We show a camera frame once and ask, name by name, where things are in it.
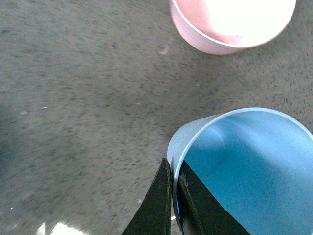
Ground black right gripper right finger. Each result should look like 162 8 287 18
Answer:
177 162 249 235

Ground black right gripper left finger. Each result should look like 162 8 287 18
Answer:
122 158 172 235

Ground blue cup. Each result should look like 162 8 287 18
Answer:
167 107 313 235

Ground pink bowl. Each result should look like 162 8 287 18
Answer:
170 0 296 55

